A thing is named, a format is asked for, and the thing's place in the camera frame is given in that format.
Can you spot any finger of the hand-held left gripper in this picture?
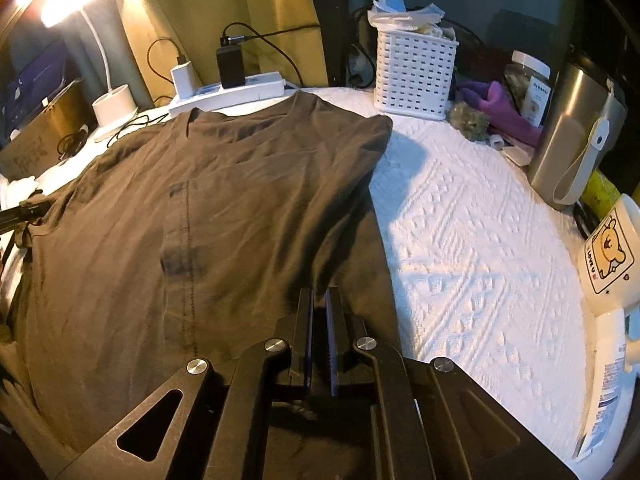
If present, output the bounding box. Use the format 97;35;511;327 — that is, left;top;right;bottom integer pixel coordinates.
0;195;53;236

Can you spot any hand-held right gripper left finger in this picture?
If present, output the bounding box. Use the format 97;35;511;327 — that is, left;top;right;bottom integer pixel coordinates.
55;287;316;480

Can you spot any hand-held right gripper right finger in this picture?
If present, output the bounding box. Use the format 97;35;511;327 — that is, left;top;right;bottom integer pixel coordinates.
325;286;576;480

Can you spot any brown t-shirt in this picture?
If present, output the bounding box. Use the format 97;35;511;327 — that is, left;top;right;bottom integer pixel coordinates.
7;89;406;480

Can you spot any cardboard box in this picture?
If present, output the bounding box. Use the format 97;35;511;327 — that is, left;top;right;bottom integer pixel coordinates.
0;77;96;181

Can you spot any white desk lamp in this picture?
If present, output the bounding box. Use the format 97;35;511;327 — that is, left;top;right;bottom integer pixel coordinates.
30;0;138;143

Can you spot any purple display screen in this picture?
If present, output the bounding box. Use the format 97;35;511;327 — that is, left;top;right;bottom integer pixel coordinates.
5;40;71;121

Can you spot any white charger plug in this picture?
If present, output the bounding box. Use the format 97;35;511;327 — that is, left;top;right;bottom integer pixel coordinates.
171;62;203;100

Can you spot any white power strip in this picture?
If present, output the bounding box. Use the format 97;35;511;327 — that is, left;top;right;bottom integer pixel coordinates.
167;72;286;118

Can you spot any black power adapter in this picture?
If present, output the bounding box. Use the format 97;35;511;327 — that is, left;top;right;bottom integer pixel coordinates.
216;46;247;90

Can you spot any fuzzy grey ball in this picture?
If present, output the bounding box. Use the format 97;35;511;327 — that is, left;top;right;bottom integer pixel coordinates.
447;102;491;141

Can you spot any white squeeze tube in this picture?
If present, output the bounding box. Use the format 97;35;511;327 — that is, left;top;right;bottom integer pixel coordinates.
570;307;640;466

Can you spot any white plastic basket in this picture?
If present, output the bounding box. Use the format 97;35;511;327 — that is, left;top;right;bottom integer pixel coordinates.
374;27;460;121

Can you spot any yellow curtain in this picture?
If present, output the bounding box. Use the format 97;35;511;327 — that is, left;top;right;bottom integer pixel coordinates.
120;0;328;111

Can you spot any purple cloth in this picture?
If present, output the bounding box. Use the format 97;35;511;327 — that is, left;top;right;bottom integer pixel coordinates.
457;80;543;143

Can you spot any white bear mug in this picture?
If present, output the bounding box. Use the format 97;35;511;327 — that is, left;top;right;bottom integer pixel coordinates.
577;195;640;311

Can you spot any yellow packet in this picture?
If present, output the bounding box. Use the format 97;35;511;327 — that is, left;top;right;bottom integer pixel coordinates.
585;170;621;216

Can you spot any clear jar white lid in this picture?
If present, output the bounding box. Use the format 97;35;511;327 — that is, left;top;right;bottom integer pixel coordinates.
505;50;553;128

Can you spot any stainless steel jug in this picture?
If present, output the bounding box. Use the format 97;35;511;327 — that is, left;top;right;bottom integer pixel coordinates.
527;50;628;206

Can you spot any pile of plastic packets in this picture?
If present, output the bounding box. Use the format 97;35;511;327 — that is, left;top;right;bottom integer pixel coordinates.
367;0;456;41

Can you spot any tangled black cable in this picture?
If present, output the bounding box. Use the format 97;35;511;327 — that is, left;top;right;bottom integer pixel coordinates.
57;112;171;161

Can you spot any black charger cable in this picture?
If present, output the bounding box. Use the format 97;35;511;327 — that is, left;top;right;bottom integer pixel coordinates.
146;37;189;85

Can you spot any black adapter cable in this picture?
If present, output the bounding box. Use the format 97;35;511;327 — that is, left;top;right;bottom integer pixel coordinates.
219;21;321;91

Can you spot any black vertical post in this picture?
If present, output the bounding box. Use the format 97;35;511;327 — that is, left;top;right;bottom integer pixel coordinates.
305;0;351;86

